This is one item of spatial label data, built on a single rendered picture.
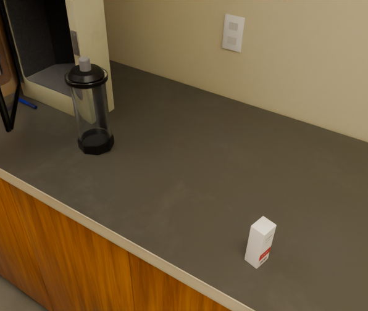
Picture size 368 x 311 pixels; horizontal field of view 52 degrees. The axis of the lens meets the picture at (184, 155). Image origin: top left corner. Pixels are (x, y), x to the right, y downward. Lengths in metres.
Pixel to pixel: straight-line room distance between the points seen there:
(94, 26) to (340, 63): 0.72
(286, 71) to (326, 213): 0.51
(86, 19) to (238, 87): 0.57
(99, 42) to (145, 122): 0.28
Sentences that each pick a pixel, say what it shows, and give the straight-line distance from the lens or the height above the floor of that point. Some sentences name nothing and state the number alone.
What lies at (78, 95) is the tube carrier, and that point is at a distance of 1.01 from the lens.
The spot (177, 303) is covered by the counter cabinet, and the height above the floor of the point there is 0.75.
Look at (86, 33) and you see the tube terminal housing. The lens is 1.13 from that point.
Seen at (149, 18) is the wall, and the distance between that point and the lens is 1.50.
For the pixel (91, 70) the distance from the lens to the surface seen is 1.01.
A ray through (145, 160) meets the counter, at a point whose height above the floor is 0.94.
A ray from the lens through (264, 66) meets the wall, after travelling 1.31.
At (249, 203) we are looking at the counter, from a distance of 0.96.
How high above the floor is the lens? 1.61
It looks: 38 degrees down
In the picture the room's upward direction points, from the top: 2 degrees clockwise
